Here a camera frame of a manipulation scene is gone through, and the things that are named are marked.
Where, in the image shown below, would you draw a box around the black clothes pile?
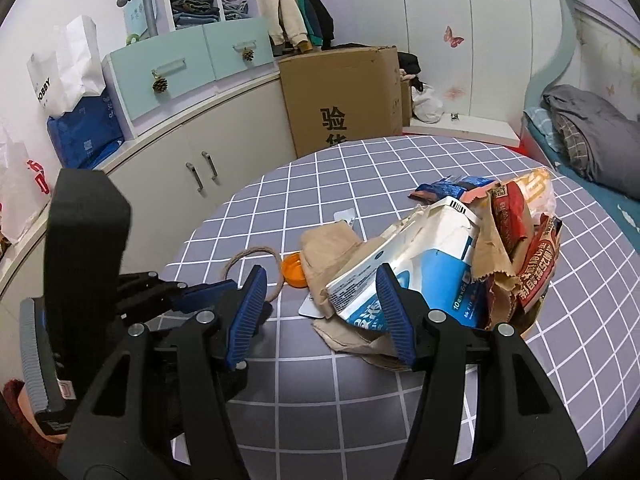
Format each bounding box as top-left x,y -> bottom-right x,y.
397,51 -> 426,92

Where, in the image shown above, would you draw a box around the black hanging jacket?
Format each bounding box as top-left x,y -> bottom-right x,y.
300,0 -> 335,50

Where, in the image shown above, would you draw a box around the white plastic bag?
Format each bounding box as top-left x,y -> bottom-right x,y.
411,84 -> 445,125

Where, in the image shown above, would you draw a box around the blue plastic bag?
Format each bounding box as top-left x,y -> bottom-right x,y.
47,87 -> 125,170

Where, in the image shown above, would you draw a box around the person's left forearm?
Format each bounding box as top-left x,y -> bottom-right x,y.
0,379 -> 43,433

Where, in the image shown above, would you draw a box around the folded dark jeans stack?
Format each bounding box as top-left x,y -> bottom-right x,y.
170,0 -> 222,28

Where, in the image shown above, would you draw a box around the white bag red print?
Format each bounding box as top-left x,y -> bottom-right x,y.
0,120 -> 51,244

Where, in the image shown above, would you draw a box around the white wardrobe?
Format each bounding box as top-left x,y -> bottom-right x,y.
320,0 -> 568,131

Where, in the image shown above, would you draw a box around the red printed snack packet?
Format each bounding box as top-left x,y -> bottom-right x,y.
515,214 -> 564,312

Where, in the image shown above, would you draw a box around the dark red snack packet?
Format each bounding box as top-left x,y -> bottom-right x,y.
491,182 -> 534,262

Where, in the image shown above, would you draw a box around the blue white tissue pack wrapper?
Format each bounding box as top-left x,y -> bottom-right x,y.
326,197 -> 488,333

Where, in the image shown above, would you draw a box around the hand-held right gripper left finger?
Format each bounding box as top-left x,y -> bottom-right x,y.
57,264 -> 268,480

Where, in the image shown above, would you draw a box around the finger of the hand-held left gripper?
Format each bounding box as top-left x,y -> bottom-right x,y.
117,271 -> 238,320

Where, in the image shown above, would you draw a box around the white board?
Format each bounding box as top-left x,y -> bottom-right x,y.
402,112 -> 524,149

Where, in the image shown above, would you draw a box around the clear orange plastic packet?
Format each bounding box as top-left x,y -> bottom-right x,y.
500,167 -> 558,222

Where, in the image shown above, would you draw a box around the narrow mint green drawer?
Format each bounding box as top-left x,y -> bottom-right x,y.
202,16 -> 276,82

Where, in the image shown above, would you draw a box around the orange bottle cap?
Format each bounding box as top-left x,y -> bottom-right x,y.
281,254 -> 307,288

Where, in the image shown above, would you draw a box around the blue snack packet pink edges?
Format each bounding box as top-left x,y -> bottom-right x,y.
410,176 -> 501,206

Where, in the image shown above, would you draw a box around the grey blanket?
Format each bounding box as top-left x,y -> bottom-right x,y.
542,84 -> 640,187

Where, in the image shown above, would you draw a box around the white paper shopping bag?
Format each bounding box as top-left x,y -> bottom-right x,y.
27,15 -> 107,118

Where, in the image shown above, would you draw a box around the folded light jeans stack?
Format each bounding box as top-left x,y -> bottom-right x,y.
220,0 -> 250,21

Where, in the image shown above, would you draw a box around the large cardboard box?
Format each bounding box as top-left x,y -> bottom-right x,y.
276,46 -> 403,159

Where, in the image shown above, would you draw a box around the white curved cabinet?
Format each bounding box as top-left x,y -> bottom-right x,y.
0,67 -> 298,311

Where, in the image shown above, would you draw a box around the cream hanging jacket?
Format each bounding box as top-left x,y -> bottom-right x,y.
250,0 -> 308,53

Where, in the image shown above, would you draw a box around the teal patterned bedsheet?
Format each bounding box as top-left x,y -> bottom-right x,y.
522,109 -> 640,248

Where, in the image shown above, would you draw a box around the grey plaid cloth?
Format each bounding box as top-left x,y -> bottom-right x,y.
555,112 -> 594,171

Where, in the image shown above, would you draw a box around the small cardboard box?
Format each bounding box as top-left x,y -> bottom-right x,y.
399,72 -> 418,128

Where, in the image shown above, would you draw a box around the twine loop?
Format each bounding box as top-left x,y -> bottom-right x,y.
221,246 -> 285,306

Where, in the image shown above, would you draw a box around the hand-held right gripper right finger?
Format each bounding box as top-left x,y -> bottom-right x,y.
375,262 -> 588,480

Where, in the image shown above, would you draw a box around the wide mint green drawer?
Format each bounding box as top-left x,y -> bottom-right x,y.
102,27 -> 217,141

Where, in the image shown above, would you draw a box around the beige paper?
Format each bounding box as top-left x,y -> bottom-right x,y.
299,222 -> 416,371

